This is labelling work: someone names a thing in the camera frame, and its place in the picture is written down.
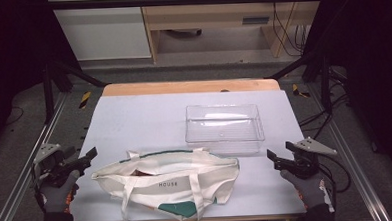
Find person's left hand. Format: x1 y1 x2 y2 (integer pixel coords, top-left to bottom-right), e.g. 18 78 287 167
38 171 83 215

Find yellow black tape strip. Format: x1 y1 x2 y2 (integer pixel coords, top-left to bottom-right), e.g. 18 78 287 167
291 82 312 99
78 90 94 111

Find white cabinet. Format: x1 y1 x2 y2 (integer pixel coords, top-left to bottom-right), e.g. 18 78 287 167
46 0 153 64

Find black hanging cables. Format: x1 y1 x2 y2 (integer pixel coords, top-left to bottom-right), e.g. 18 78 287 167
268 0 311 59

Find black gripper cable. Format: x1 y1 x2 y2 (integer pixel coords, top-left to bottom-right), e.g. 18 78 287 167
318 153 353 195

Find light wooden desk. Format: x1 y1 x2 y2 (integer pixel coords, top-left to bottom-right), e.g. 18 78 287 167
138 0 330 65

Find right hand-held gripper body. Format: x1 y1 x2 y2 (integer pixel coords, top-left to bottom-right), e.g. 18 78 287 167
273 135 339 182

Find cream canvas tote bag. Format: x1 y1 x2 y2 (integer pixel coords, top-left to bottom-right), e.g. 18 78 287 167
90 145 243 221

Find black horizontal frame bar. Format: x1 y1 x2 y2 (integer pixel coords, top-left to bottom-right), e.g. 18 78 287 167
44 0 324 13

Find person's right hand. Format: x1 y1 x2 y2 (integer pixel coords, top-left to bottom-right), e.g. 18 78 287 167
279 169 327 212

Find clear plastic box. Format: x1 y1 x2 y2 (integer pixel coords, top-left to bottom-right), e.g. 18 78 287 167
183 102 267 158

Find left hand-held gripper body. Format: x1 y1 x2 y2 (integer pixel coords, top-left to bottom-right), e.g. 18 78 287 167
30 141 92 190

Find black metal stand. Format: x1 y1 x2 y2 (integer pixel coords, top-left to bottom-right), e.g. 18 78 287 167
41 56 110 125
265 48 336 116

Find black floor cables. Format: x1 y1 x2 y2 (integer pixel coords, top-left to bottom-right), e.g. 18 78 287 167
295 65 353 141

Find white table mat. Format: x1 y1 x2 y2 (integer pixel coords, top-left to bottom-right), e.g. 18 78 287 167
65 87 310 221

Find aluminium frame rail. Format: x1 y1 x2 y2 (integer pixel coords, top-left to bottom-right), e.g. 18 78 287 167
306 79 392 221
0 91 74 221

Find wooden table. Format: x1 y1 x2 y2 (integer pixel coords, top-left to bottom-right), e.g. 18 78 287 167
101 76 281 99

